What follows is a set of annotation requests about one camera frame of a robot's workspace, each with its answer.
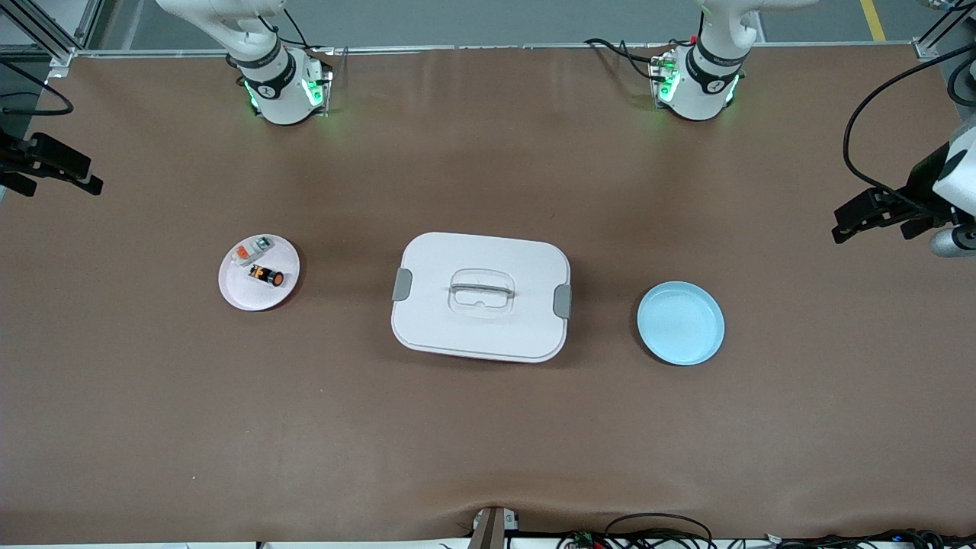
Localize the white orange circuit breaker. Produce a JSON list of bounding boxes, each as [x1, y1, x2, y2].
[[232, 236, 274, 268]]

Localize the black left arm base cables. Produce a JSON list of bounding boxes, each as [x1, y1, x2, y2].
[[586, 37, 676, 85]]

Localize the black right arm base cable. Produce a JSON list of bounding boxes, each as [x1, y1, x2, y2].
[[263, 8, 313, 54]]

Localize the black looped cable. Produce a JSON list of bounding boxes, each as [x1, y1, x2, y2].
[[945, 57, 976, 108]]

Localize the light blue round plate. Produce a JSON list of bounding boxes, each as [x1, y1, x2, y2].
[[637, 281, 726, 367]]

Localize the aluminium frame profile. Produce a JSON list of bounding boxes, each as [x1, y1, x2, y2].
[[911, 0, 976, 62], [0, 0, 104, 77]]

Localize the brown table cover mat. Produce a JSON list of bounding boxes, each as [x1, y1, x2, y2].
[[0, 44, 976, 546]]

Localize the black tangled cable bundle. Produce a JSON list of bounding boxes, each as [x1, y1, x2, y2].
[[766, 528, 976, 549]]

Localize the black cable bundle with loop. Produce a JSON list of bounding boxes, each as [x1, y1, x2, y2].
[[557, 512, 718, 549]]

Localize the pink round plate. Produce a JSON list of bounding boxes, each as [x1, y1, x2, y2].
[[218, 233, 301, 312]]

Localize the grey metal table bracket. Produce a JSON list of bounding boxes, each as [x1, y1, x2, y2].
[[469, 506, 521, 549]]

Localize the long aluminium table rail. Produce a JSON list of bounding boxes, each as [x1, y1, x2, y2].
[[72, 42, 920, 58]]

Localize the white lidded storage box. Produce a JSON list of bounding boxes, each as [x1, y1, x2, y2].
[[390, 232, 573, 364]]

